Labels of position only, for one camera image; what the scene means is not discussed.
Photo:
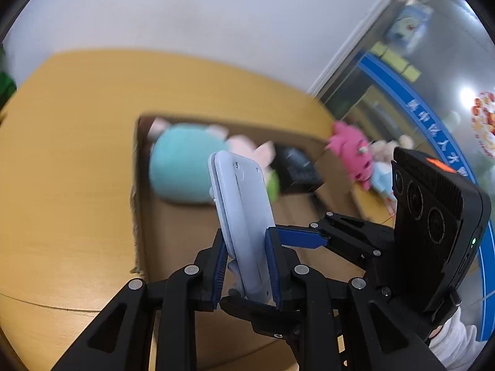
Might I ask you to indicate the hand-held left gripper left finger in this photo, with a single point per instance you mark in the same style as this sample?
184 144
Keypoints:
218 266

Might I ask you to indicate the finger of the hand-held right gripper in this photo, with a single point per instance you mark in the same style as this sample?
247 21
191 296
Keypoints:
263 317
297 237

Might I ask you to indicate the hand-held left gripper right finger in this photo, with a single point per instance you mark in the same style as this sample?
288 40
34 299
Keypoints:
272 266

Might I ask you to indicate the pale blue folding stand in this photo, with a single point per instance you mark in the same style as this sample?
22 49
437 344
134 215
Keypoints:
247 216

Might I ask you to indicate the brown cardboard box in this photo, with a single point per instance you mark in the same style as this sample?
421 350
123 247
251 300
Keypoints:
174 232

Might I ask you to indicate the person's right forearm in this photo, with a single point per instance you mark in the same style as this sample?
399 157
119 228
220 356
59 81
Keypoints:
456 344

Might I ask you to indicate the small green toy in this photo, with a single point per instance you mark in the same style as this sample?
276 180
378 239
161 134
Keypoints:
273 185

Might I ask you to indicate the beige and blue plush toy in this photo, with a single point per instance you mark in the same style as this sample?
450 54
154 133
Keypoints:
381 177

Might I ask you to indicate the black rectangular box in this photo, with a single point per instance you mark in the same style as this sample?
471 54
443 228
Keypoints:
297 166

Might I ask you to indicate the bright pink plush toy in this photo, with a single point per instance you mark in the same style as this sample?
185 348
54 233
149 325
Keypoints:
352 150

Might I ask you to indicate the teal and pink plush toy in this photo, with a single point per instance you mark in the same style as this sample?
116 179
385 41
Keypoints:
178 166

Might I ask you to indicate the round red window sticker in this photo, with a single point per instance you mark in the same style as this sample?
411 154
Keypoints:
485 114

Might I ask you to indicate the glass partition with blue stripe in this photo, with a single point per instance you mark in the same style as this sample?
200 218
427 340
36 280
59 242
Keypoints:
425 65

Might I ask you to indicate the cartoon window sticker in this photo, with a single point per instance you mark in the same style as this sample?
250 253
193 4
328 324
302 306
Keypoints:
410 23

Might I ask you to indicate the green cloth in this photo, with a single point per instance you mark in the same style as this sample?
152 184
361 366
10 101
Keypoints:
6 83

